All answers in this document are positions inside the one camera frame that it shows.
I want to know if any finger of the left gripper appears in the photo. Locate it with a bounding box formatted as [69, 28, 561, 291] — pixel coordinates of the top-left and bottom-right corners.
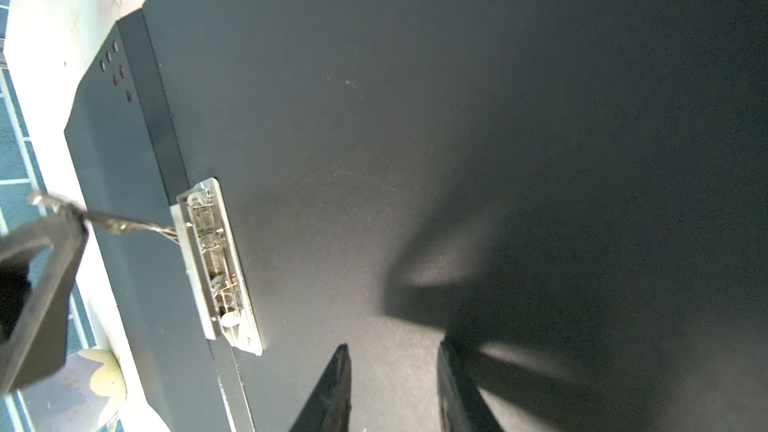
[1, 215, 89, 395]

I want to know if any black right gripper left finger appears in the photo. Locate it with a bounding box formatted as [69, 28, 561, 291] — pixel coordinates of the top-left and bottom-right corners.
[290, 344, 352, 432]

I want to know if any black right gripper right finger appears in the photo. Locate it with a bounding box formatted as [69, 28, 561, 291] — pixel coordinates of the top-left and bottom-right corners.
[436, 341, 503, 432]

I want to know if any metal folder clip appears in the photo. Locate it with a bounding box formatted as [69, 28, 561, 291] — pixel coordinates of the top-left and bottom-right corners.
[27, 177, 264, 356]

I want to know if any orange black file folder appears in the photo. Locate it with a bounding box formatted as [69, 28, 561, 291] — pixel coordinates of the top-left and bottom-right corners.
[65, 0, 767, 431]

